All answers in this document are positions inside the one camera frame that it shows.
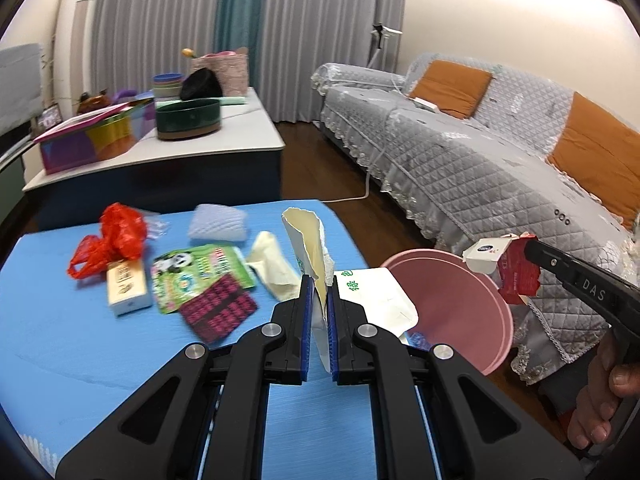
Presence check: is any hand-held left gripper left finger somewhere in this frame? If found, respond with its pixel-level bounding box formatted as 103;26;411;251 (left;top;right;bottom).
55;275;316;480

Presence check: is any stack of coloured bowls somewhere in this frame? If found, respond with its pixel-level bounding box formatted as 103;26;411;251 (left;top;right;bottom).
152;72;185;102

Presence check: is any white cable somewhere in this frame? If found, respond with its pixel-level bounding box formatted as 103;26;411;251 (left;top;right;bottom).
320;102;416;204

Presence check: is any green round container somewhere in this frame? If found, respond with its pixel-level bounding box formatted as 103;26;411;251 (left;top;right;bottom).
155;98;222;142

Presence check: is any orange cushion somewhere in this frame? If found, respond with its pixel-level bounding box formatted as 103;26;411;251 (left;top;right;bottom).
546;91;640;231
409;60;493;120

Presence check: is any crumpled cream paper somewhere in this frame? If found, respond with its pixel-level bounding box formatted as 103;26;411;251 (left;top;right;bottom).
245;231;301;303

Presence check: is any magenta patterned packet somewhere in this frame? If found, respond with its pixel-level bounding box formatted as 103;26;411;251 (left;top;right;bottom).
179;274;260;345

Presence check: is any white stand holder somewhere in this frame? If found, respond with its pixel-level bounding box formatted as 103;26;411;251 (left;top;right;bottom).
370;22;403;68

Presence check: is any pink fabric basket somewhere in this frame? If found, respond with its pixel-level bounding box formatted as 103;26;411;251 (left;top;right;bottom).
189;47;250;98

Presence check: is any teal curtain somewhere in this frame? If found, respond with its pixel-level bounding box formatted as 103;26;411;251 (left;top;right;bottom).
214;0;266;61

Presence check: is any white standing air conditioner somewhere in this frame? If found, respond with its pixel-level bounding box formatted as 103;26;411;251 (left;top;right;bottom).
52;0;103;106

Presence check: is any grey cloth cover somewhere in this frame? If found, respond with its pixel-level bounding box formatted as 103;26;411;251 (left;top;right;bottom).
0;42;43;133

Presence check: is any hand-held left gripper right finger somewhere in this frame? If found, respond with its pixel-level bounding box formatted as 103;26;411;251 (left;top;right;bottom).
327;282;586;480

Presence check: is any person's right hand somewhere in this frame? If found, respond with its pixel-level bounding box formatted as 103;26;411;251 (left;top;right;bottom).
567;330;640;451

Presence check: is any blue foam mat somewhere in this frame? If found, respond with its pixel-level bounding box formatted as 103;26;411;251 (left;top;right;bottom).
0;199;446;480

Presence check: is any brown toy figure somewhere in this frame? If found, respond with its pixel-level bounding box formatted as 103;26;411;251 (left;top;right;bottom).
77;90;113;113

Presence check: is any clear plastic packaging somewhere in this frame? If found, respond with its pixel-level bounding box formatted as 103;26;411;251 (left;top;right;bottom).
132;209;168;241

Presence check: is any colourful gift box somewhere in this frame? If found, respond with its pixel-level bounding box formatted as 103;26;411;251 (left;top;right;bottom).
32;99;157;176

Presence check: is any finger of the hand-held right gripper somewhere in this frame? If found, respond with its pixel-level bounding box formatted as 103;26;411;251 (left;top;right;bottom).
522;237;566;281

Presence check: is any grey curtain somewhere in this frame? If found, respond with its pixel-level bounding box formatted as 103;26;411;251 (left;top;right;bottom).
92;0;226;91
257;0;406;123

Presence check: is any small white box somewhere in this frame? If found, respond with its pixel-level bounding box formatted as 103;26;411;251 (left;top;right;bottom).
106;258;152;317

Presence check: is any green panda snack packet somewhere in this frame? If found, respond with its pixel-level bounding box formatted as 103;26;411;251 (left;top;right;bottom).
150;243;257;316

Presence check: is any torn cream paper bag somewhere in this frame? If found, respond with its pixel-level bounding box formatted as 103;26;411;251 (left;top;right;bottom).
281;206;420;373

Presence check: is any small photo frame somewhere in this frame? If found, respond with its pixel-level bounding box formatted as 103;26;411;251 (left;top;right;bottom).
32;104;63;136

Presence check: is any grey quilted sofa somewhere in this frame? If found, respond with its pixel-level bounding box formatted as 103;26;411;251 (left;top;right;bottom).
311;52;640;386

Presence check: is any black hat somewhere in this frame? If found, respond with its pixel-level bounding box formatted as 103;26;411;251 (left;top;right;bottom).
179;67;224;102

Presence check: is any white-topped coffee table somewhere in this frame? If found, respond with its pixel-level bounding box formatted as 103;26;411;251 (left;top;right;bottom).
22;87;286;231

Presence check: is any purple plastic item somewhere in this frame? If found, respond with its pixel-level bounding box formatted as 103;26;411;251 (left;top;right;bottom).
112;89;153;106

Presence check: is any red plastic bag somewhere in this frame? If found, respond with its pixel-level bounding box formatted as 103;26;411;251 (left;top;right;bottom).
67;202;149;281

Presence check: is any red and white carton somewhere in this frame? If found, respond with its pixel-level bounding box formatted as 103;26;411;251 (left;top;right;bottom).
462;232;541;306

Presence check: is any pink plastic bin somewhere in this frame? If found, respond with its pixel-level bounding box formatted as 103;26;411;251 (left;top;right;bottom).
381;249;514;376

